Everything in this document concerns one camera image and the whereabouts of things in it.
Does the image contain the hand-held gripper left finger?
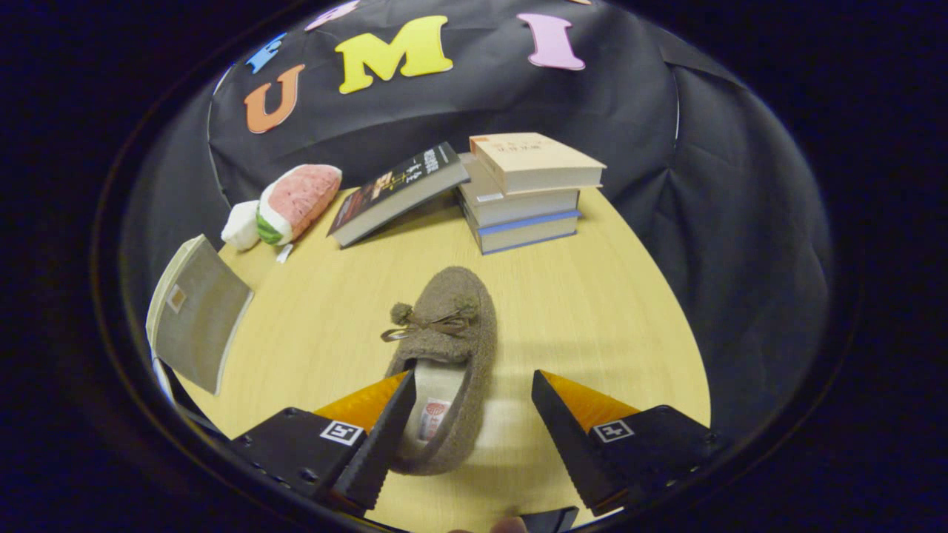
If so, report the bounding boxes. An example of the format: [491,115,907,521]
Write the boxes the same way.
[226,370,418,517]

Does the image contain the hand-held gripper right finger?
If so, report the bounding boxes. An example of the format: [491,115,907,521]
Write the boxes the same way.
[531,370,730,517]

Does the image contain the brown fuzzy shoe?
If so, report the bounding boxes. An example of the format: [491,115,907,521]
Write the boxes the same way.
[381,266,498,476]

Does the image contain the grey fabric storage box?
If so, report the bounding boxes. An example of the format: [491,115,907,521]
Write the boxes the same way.
[145,235,254,397]

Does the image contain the blue cover book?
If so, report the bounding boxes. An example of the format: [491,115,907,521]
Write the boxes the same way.
[463,200,584,255]

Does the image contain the grey spine book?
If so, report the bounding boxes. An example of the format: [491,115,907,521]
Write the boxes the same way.
[457,153,581,227]

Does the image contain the white plush toy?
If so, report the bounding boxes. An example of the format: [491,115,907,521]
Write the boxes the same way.
[221,200,261,251]

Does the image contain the watermelon slice plush toy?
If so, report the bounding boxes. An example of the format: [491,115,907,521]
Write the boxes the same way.
[256,164,344,264]

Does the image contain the black cover book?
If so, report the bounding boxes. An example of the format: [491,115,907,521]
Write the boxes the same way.
[327,142,471,249]

